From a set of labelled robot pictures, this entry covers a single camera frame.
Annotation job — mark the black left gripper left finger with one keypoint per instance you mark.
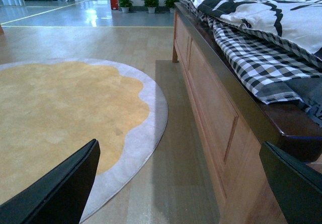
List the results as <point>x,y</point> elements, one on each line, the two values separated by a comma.
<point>60,195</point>

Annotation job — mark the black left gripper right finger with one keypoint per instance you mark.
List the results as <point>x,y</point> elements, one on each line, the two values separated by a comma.
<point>296,186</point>

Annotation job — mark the round yellow grey rug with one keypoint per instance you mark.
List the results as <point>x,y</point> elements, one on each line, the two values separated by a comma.
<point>50,109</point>

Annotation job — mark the black white checkered sheet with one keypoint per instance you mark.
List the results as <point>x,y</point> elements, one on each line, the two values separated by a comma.
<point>262,67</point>

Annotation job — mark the black white patterned duvet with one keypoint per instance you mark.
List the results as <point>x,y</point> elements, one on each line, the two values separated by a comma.
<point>296,21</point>

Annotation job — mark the left potted green plant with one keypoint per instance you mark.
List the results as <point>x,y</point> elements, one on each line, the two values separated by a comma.
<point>125,5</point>

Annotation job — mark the potted green plant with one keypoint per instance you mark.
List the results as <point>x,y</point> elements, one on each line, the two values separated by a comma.
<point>125,5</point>
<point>151,5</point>
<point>171,4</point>

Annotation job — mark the middle potted green plant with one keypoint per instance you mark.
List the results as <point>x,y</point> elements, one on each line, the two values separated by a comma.
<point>151,5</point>

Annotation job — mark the right potted green plant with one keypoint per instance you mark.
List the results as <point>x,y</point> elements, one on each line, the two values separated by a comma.
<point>171,4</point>

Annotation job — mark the wooden bed frame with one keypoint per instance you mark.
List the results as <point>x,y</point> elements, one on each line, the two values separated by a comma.
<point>232,125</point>

